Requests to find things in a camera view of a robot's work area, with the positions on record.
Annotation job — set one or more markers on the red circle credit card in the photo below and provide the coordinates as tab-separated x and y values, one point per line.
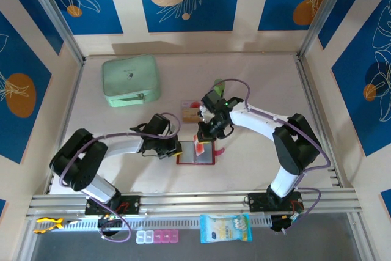
200	149
190	104

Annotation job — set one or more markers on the red leather card holder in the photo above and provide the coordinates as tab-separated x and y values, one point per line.
206	158

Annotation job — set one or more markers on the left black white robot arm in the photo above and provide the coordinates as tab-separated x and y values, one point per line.
79	163

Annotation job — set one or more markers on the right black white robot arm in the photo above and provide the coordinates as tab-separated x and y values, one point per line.
296	148

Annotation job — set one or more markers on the mint green zip pouch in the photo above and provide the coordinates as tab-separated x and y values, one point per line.
129	77

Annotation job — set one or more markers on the white pink pill organizer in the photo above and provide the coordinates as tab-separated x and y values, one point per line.
157	237

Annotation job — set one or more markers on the blue wet wipes packet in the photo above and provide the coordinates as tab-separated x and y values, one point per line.
226	229

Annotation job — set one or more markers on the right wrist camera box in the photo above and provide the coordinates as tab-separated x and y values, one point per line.
212	100

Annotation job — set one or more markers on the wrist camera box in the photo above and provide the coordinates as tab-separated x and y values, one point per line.
212	100
159	125

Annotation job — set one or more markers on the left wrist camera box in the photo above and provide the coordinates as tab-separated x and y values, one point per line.
159	125

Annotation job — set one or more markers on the aluminium mounting rail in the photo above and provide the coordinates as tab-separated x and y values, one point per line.
195	203

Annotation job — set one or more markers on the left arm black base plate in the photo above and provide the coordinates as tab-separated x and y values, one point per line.
131	204

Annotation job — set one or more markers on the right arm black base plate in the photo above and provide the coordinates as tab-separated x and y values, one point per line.
258	203

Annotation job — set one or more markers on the aluminium side rail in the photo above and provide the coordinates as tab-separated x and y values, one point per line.
72	96
303	74

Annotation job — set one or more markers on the aluminium frame post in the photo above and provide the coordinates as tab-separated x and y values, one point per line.
325	13
54	13

